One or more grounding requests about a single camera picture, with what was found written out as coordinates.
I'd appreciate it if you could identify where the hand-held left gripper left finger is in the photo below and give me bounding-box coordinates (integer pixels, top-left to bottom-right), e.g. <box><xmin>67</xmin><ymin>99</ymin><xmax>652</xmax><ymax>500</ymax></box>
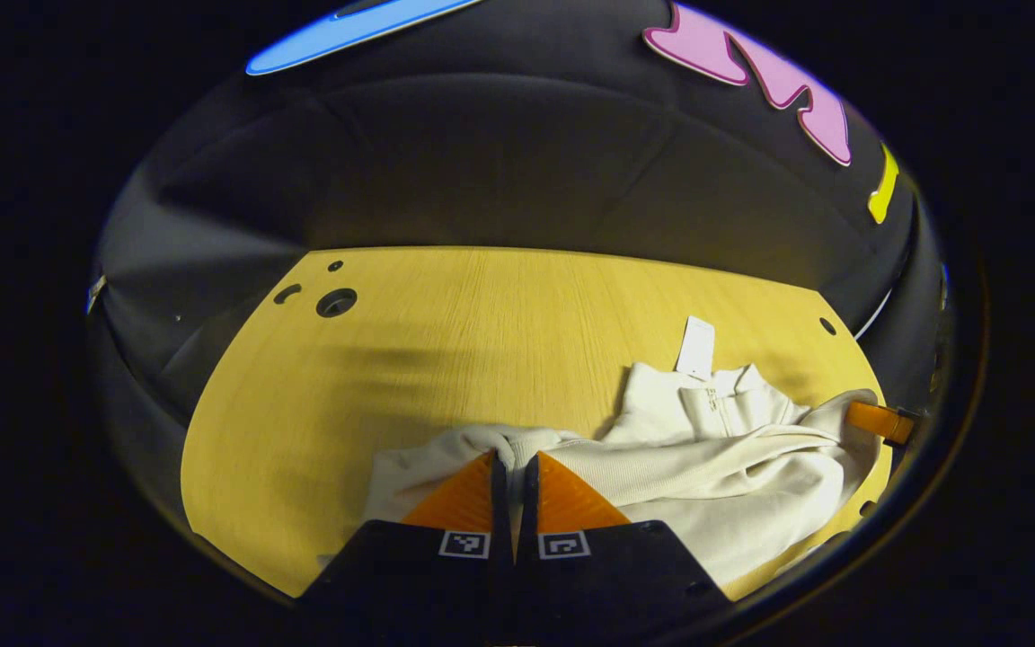
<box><xmin>296</xmin><ymin>449</ymin><xmax>516</xmax><ymax>647</ymax></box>

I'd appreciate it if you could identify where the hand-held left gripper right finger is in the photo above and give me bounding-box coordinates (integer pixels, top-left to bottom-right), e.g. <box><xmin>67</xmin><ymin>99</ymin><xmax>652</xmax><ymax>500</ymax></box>
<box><xmin>514</xmin><ymin>451</ymin><xmax>731</xmax><ymax>647</ymax></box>

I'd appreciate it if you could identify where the white zip sweater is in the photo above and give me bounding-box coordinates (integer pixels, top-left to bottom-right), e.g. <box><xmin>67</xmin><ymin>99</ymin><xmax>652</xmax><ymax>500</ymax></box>
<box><xmin>360</xmin><ymin>316</ymin><xmax>882</xmax><ymax>589</ymax></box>

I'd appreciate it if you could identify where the black backdrop cloth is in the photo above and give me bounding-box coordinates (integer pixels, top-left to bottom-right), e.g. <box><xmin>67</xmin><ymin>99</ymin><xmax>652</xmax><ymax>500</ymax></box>
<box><xmin>86</xmin><ymin>0</ymin><xmax>950</xmax><ymax>432</ymax></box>

